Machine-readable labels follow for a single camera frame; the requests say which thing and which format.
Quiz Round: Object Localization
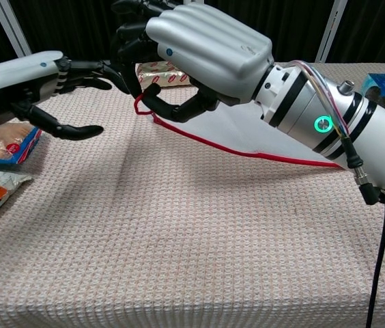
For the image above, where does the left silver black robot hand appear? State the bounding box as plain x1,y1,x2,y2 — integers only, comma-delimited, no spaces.
0,51,130,141

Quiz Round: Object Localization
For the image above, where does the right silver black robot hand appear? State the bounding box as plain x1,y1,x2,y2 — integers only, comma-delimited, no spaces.
109,0,275,123

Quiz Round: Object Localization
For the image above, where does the mesh zipper pouch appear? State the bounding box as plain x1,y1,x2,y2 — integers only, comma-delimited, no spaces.
133,89,343,169

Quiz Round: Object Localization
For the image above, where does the blue clear biscuit bag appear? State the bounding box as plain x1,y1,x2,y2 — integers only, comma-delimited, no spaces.
0,122,43,167

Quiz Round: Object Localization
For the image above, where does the gold snack pack red print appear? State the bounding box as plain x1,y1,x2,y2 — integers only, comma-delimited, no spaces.
135,60,193,88

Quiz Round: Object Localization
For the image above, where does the black curtain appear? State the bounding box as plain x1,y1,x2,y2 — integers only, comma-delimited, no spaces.
0,0,385,66

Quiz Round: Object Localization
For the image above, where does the beige woven tablecloth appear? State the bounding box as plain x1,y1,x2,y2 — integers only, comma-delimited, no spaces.
0,61,385,328

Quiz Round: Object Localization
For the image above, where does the white metal frame post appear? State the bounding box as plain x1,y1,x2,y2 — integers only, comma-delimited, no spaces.
315,0,349,64
0,0,33,57

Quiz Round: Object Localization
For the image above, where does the black arm cable with plug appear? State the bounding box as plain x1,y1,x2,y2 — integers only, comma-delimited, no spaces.
341,135,385,328

